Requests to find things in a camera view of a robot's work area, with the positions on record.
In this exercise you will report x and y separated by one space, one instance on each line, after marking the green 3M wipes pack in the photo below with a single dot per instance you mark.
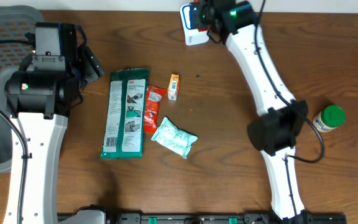
123 138

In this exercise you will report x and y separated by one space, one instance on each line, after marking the small orange white box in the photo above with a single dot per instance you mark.
173 87

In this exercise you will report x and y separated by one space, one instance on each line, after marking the light teal tissue pack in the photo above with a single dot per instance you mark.
173 138

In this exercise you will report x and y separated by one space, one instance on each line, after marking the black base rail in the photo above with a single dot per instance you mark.
97 216

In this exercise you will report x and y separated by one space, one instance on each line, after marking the red stick sachet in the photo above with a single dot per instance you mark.
203 29

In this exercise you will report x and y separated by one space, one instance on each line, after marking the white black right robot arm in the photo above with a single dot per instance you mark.
280 115

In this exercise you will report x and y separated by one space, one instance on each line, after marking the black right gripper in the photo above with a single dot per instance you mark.
197 20

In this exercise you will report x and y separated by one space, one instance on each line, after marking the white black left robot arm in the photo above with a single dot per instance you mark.
41 94

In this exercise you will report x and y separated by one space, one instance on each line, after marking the white barcode scanner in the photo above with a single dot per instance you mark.
192 36

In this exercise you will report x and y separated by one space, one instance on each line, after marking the green lid white jar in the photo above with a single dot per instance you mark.
329 119

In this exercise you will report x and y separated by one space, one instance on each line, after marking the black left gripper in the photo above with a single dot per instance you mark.
91 67

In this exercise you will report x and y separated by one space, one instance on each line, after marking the red snack bag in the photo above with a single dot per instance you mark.
153 97

